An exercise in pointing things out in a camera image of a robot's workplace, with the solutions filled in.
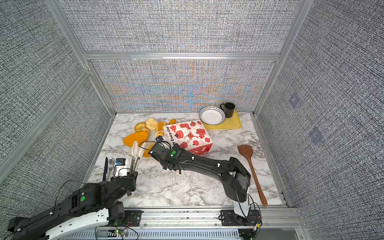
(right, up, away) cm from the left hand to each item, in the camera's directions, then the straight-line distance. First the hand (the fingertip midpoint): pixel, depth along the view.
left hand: (139, 174), depth 71 cm
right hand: (+14, +11, +10) cm, 21 cm away
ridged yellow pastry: (+4, +20, +33) cm, 38 cm away
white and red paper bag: (+25, +17, +20) cm, 37 cm away
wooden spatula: (+62, +7, +27) cm, 68 cm away
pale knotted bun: (-4, +25, +37) cm, 44 cm away
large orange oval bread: (-8, +16, +26) cm, 32 cm away
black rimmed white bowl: (+41, +31, +47) cm, 70 cm away
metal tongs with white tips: (-4, +10, +5) cm, 12 cm away
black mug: (+53, +36, +42) cm, 76 cm away
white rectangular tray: (-18, +21, +38) cm, 47 cm away
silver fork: (-24, 0, +21) cm, 32 cm away
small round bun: (-12, +23, +36) cm, 45 cm away
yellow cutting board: (+57, +26, +43) cm, 76 cm away
